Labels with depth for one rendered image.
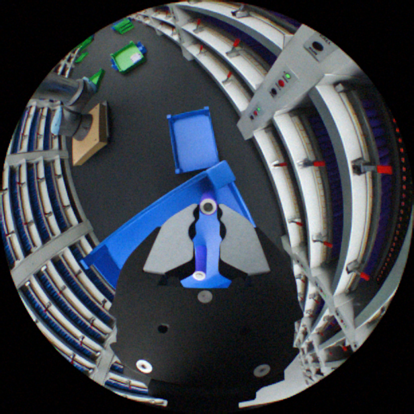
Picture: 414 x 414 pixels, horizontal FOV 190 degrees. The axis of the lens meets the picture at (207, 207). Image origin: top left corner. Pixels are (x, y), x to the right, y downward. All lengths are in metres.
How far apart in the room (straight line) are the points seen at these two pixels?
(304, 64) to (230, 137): 0.55
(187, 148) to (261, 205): 0.49
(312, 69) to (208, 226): 0.33
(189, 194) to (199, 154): 0.50
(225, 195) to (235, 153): 0.51
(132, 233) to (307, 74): 0.43
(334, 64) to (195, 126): 0.65
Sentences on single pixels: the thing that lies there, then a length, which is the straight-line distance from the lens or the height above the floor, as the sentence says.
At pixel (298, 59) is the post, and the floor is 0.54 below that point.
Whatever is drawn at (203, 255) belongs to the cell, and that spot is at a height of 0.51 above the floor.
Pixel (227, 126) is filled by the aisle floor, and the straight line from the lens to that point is 0.72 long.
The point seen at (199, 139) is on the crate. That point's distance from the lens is 0.69.
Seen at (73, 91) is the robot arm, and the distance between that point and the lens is 0.78.
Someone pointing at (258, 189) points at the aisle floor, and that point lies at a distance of 0.72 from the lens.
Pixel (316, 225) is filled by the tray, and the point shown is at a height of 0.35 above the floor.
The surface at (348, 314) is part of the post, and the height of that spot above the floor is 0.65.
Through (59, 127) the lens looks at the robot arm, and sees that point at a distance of 0.87.
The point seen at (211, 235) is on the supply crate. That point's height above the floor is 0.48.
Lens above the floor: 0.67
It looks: 75 degrees down
